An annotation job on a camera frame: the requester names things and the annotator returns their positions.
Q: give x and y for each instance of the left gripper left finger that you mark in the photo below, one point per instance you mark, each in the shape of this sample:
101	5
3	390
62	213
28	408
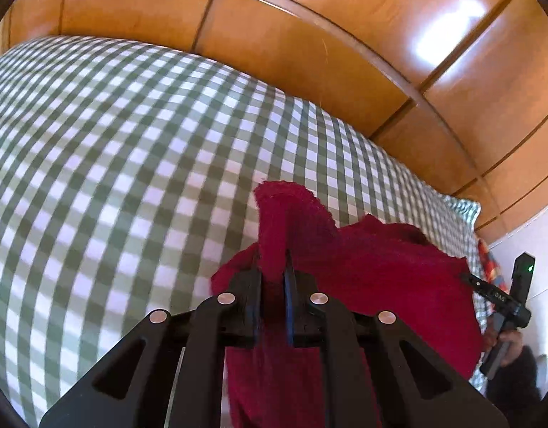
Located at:
167	371

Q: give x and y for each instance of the wooden wardrobe wall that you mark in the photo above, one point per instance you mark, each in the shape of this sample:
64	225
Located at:
457	90

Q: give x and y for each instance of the dark red sweater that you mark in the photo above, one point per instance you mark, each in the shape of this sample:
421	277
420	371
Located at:
369	266

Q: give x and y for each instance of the green checked bed cover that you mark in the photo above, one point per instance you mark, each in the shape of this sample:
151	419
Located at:
126	179

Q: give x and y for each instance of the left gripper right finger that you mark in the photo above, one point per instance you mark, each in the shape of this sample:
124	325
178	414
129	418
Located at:
376	371

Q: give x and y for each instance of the multicolour checked pillow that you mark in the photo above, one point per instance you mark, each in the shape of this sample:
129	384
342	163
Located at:
491	268

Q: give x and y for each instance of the person's right hand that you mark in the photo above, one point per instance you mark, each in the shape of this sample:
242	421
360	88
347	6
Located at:
512	338

